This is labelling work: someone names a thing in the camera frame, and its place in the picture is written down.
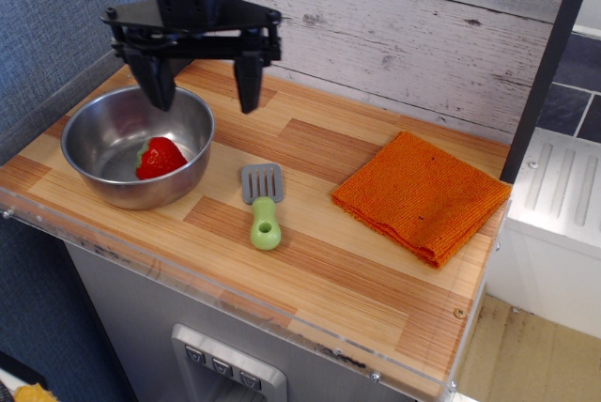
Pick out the silver dispenser button panel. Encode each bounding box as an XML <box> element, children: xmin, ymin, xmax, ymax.
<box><xmin>171</xmin><ymin>323</ymin><xmax>288</xmax><ymax>401</ymax></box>

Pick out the folded orange cloth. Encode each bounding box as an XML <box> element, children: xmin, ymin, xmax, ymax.
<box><xmin>331</xmin><ymin>131</ymin><xmax>511</xmax><ymax>269</ymax></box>

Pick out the red toy strawberry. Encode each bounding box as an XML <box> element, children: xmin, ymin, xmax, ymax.
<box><xmin>135</xmin><ymin>136</ymin><xmax>188</xmax><ymax>180</ymax></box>

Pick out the stainless steel bowl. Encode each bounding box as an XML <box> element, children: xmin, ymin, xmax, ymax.
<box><xmin>61</xmin><ymin>85</ymin><xmax>216</xmax><ymax>209</ymax></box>

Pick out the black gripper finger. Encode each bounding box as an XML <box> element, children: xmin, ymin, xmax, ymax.
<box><xmin>125</xmin><ymin>52</ymin><xmax>176</xmax><ymax>112</ymax></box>
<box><xmin>234</xmin><ymin>55</ymin><xmax>263</xmax><ymax>114</ymax></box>

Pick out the dark grey right post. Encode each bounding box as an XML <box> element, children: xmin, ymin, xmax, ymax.
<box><xmin>500</xmin><ymin>0</ymin><xmax>583</xmax><ymax>184</ymax></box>

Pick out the yellow object at corner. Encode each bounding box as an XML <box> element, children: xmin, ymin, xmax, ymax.
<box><xmin>13</xmin><ymin>384</ymin><xmax>58</xmax><ymax>402</ymax></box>

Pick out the grey toy fridge cabinet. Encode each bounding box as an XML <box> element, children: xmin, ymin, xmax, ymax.
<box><xmin>67</xmin><ymin>245</ymin><xmax>407</xmax><ymax>401</ymax></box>

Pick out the green handled grey spatula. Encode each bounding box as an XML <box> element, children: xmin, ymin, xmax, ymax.
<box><xmin>240</xmin><ymin>163</ymin><xmax>284</xmax><ymax>251</ymax></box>

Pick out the clear acrylic edge guard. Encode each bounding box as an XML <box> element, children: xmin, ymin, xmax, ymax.
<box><xmin>1</xmin><ymin>189</ymin><xmax>458</xmax><ymax>401</ymax></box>

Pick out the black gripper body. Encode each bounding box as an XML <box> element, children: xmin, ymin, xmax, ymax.
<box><xmin>102</xmin><ymin>0</ymin><xmax>282</xmax><ymax>63</ymax></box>

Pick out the white ribbed side cabinet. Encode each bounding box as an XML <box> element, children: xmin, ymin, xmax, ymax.
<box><xmin>486</xmin><ymin>129</ymin><xmax>600</xmax><ymax>337</ymax></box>

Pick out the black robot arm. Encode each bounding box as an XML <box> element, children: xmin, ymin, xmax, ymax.
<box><xmin>102</xmin><ymin>0</ymin><xmax>282</xmax><ymax>114</ymax></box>

